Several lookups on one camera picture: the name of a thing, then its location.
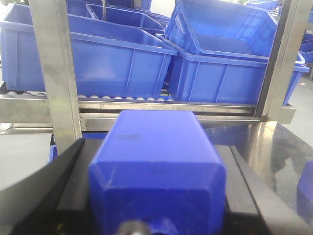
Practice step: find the blue plastic bin left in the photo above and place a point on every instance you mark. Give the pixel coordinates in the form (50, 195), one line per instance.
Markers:
(109, 59)

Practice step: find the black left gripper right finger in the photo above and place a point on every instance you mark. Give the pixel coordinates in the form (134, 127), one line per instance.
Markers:
(248, 195)

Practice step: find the blue plastic bin right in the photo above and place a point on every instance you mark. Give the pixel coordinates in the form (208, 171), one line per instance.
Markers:
(197, 78)

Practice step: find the blue bin behind middle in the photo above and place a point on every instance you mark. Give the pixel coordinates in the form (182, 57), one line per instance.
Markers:
(124, 17)

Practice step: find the stainless steel shelf rack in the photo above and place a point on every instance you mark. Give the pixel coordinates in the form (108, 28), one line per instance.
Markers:
(68, 115)

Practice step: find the blue bottle-shaped part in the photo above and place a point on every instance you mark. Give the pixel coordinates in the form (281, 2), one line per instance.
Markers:
(160, 168)
(305, 193)

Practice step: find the blue plastic bin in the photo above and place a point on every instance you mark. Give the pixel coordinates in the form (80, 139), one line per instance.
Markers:
(197, 78)
(109, 59)

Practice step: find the tilted blue bin on top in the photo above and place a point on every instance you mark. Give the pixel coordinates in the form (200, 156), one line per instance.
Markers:
(222, 29)

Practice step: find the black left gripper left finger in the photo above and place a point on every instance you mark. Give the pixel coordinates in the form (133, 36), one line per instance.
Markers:
(52, 201)

